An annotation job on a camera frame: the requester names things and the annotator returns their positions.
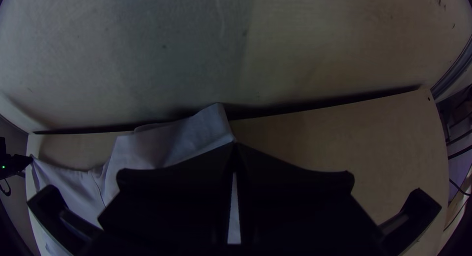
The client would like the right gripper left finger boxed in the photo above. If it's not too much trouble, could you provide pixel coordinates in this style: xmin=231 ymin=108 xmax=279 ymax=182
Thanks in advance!
xmin=85 ymin=142 xmax=235 ymax=256

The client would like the light grey t-shirt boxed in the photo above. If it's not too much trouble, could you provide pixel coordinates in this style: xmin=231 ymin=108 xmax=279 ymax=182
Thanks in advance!
xmin=30 ymin=103 xmax=242 ymax=246

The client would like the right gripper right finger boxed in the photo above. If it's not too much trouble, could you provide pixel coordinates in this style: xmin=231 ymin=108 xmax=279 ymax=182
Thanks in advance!
xmin=235 ymin=142 xmax=384 ymax=256

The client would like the grey metal frame post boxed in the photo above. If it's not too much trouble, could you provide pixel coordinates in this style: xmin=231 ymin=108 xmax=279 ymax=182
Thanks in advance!
xmin=430 ymin=37 xmax=472 ymax=102

